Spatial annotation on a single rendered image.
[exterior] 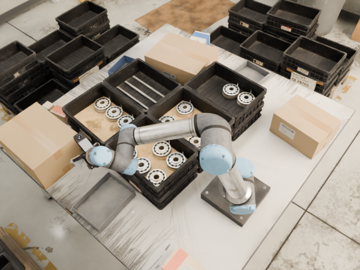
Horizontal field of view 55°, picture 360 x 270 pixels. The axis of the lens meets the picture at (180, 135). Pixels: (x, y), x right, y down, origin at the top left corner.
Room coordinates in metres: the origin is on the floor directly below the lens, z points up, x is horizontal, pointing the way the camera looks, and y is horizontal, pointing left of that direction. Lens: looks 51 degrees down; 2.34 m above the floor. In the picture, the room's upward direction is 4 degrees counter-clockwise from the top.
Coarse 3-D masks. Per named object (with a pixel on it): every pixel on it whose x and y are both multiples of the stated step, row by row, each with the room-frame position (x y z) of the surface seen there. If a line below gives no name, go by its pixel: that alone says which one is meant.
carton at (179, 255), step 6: (174, 252) 0.56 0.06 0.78; (180, 252) 0.56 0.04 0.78; (168, 258) 0.54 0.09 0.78; (174, 258) 0.54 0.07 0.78; (180, 258) 0.54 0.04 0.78; (186, 258) 0.53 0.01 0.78; (192, 258) 0.53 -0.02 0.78; (168, 264) 0.51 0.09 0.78; (174, 264) 0.51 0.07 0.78; (180, 264) 0.51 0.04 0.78; (186, 264) 0.51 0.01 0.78; (192, 264) 0.51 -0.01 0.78; (198, 264) 0.50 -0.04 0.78
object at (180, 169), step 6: (138, 120) 1.25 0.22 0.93; (114, 138) 1.14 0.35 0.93; (180, 138) 1.10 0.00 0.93; (108, 144) 1.10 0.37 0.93; (186, 144) 1.06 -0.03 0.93; (192, 150) 1.02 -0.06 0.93; (192, 156) 0.98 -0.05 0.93; (186, 162) 0.95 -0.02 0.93; (180, 168) 0.92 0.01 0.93; (138, 174) 0.90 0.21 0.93; (174, 174) 0.89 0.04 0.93; (144, 180) 0.87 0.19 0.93; (168, 180) 0.86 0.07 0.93; (150, 186) 0.84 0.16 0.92; (162, 186) 0.83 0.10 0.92
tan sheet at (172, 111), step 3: (174, 108) 1.41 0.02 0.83; (195, 108) 1.40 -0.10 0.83; (168, 111) 1.39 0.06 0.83; (171, 111) 1.39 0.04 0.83; (174, 111) 1.39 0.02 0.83; (195, 111) 1.38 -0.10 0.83; (198, 111) 1.37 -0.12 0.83; (165, 114) 1.37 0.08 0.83; (168, 114) 1.37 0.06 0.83; (171, 114) 1.37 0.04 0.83; (192, 114) 1.36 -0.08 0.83; (177, 117) 1.34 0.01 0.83; (180, 117) 1.34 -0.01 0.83; (186, 117) 1.33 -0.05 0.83; (189, 117) 1.33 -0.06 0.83; (186, 138) 1.18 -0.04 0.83
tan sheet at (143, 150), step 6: (144, 144) 1.16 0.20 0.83; (150, 144) 1.16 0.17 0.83; (138, 150) 1.12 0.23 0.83; (144, 150) 1.12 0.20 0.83; (150, 150) 1.12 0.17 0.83; (174, 150) 1.10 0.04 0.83; (144, 156) 1.08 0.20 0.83; (150, 156) 1.07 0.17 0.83; (156, 162) 1.03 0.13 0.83; (162, 162) 1.03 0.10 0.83; (156, 168) 0.99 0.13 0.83; (162, 168) 0.99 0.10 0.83; (168, 174) 0.95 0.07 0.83
